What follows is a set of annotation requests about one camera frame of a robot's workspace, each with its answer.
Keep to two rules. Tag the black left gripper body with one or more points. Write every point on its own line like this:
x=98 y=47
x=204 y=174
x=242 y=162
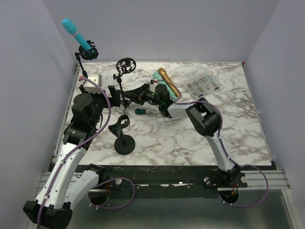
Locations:
x=113 y=100

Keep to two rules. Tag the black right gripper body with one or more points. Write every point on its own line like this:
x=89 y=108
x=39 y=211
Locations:
x=146 y=88

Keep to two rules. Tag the mint green microphone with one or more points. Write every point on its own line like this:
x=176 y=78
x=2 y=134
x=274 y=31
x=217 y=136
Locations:
x=158 y=77

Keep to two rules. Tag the gold microphone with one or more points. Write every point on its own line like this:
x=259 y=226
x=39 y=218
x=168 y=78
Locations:
x=162 y=72

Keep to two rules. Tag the blue microphone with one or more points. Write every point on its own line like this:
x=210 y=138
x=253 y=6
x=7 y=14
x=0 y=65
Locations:
x=72 y=30

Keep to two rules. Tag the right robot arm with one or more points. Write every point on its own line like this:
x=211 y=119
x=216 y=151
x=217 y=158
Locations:
x=204 y=116

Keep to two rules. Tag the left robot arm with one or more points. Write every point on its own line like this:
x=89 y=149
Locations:
x=53 y=206

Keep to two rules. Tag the black round base stand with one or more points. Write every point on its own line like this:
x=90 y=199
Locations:
x=90 y=54

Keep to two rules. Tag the clear plastic screw box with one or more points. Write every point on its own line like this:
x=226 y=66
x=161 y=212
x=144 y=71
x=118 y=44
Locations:
x=201 y=85

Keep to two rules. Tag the green handled screwdriver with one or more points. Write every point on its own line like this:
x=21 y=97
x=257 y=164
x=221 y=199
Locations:
x=139 y=111

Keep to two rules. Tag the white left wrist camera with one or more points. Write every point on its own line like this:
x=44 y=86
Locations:
x=90 y=87

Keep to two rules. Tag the black front table rail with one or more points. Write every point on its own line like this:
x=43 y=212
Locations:
x=164 y=181

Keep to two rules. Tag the aluminium table frame rail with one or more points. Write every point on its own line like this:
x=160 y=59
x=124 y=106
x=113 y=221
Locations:
x=57 y=163

